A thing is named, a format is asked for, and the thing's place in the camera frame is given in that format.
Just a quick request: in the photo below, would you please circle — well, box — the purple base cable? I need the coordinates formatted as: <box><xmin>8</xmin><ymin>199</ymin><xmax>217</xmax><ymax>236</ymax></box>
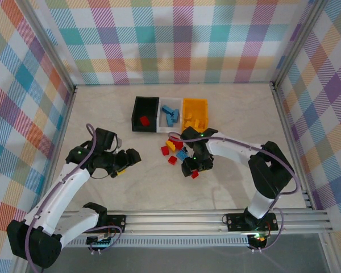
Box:
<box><xmin>248</xmin><ymin>207</ymin><xmax>285</xmax><ymax>253</ymax></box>
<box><xmin>88</xmin><ymin>225</ymin><xmax>123</xmax><ymax>254</ymax></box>

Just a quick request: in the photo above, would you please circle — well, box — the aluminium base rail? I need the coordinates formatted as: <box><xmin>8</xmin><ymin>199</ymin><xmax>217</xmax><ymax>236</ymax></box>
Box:
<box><xmin>19</xmin><ymin>209</ymin><xmax>335</xmax><ymax>237</ymax></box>

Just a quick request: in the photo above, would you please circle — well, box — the black plastic bin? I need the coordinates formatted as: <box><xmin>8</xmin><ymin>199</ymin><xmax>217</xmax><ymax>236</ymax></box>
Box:
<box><xmin>130</xmin><ymin>96</ymin><xmax>161</xmax><ymax>134</ymax></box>

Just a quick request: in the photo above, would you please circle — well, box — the grey slotted cable duct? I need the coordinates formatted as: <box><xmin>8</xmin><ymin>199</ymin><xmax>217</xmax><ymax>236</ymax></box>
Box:
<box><xmin>34</xmin><ymin>237</ymin><xmax>250</xmax><ymax>247</ymax></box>

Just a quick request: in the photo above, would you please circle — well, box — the thin black camera cable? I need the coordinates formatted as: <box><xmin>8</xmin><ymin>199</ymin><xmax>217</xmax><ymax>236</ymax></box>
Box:
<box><xmin>89</xmin><ymin>166</ymin><xmax>114</xmax><ymax>180</ymax></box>

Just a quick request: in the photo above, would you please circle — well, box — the white plastic bin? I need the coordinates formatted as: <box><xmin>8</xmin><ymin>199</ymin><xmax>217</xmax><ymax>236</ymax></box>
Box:
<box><xmin>156</xmin><ymin>97</ymin><xmax>184</xmax><ymax>134</ymax></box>

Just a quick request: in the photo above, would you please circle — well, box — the small circuit board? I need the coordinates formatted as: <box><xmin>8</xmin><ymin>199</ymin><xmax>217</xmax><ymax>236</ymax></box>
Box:
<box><xmin>249</xmin><ymin>232</ymin><xmax>271</xmax><ymax>243</ymax></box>
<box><xmin>86</xmin><ymin>233</ymin><xmax>114</xmax><ymax>247</ymax></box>

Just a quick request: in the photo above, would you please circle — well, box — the aluminium frame floor rail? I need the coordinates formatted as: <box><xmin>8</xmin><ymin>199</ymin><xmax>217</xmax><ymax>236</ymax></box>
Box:
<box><xmin>13</xmin><ymin>86</ymin><xmax>77</xmax><ymax>273</ymax></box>
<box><xmin>269</xmin><ymin>81</ymin><xmax>316</xmax><ymax>211</ymax></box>

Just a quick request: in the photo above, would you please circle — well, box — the yellow plastic bin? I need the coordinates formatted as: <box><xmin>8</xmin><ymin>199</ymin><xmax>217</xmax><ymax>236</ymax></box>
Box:
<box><xmin>181</xmin><ymin>97</ymin><xmax>210</xmax><ymax>132</ymax></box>

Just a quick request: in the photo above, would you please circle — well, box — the aluminium frame post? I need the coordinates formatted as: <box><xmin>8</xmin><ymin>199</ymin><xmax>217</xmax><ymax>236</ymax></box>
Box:
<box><xmin>269</xmin><ymin>0</ymin><xmax>330</xmax><ymax>88</ymax></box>
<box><xmin>16</xmin><ymin>0</ymin><xmax>76</xmax><ymax>92</ymax></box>

